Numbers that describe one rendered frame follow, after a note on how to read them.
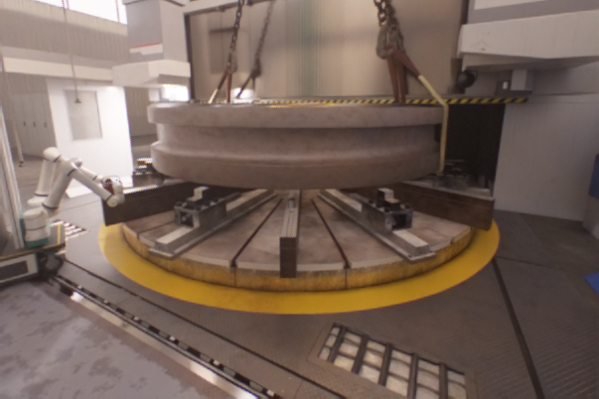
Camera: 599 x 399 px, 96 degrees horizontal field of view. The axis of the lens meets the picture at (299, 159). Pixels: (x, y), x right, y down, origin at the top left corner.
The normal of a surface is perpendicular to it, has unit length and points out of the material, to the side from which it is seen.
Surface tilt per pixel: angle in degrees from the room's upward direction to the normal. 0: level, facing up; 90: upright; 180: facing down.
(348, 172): 90
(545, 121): 90
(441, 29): 90
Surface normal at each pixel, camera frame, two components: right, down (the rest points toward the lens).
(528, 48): -0.45, 0.17
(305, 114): 0.04, 0.18
